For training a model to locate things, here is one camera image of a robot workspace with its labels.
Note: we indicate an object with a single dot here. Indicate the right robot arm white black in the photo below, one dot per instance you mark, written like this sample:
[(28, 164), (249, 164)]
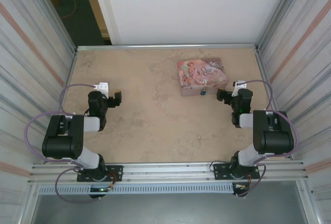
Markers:
[(274, 141)]

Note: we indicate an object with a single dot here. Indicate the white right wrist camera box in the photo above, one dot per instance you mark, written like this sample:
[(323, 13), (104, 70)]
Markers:
[(237, 87)]

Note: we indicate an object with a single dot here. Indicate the wooden door frame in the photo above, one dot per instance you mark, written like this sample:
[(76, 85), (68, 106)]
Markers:
[(97, 9)]

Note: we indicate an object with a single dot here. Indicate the pink illustrated tin box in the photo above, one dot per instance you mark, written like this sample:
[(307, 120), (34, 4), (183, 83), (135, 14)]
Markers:
[(199, 75)]

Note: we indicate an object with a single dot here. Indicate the small blue padlock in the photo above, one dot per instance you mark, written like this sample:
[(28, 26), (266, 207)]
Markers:
[(204, 92)]

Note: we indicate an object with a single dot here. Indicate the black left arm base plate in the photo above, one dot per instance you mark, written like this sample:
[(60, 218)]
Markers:
[(116, 173)]

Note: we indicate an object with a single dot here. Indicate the long aluminium mounting rail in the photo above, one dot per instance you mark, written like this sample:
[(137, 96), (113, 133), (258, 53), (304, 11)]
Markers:
[(168, 172)]

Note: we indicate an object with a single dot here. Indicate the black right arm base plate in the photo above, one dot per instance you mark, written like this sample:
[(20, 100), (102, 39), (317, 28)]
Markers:
[(219, 171)]

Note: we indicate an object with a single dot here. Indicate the aluminium table edge rail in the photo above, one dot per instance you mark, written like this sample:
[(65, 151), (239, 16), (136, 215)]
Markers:
[(165, 47)]

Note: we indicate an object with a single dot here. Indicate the small controller board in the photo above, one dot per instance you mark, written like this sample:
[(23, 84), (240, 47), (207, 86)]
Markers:
[(241, 187), (99, 189)]

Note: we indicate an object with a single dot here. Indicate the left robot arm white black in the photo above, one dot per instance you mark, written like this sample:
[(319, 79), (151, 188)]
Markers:
[(62, 143)]

